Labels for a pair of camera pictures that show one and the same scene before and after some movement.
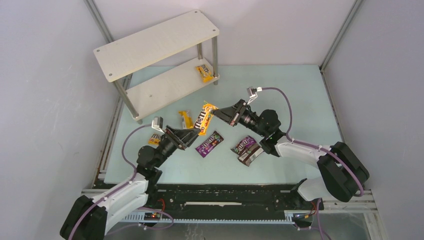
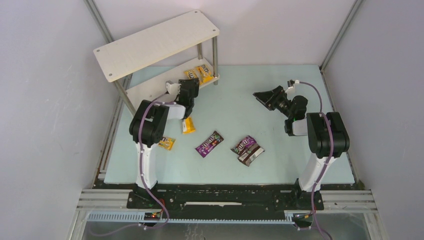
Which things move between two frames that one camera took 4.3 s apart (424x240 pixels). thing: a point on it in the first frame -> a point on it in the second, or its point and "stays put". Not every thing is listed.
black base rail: [228, 202] stays put
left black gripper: [176, 138] -> [189, 108]
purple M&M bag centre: [211, 142] stays put
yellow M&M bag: [206, 75] stays put
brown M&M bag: [253, 152] stays put
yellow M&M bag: [203, 119] -> [191, 74]
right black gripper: [238, 112] -> [274, 98]
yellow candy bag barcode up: [187, 120] stays put
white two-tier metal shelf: [125, 57] stays put
